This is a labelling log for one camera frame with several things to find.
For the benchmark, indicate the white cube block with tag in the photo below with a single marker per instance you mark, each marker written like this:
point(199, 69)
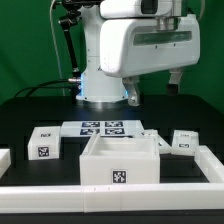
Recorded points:
point(44, 143)

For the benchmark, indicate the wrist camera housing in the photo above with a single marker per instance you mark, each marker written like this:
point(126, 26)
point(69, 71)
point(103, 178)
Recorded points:
point(111, 9)

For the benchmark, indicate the white front fence rail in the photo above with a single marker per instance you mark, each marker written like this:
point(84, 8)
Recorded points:
point(109, 198)

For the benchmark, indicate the white cabinet body box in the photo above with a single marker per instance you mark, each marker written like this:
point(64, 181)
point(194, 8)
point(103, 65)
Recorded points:
point(109, 160)

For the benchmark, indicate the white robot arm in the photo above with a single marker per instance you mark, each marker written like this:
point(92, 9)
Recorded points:
point(97, 87)

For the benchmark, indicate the white left fence piece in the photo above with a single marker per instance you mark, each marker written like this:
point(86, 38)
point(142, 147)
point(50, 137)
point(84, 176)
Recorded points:
point(5, 161)

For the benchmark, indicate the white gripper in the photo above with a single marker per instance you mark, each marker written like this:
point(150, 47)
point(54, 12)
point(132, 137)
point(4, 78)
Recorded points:
point(131, 47)

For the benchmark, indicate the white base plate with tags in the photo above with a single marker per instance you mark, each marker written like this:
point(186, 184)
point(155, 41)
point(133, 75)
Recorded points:
point(105, 128)

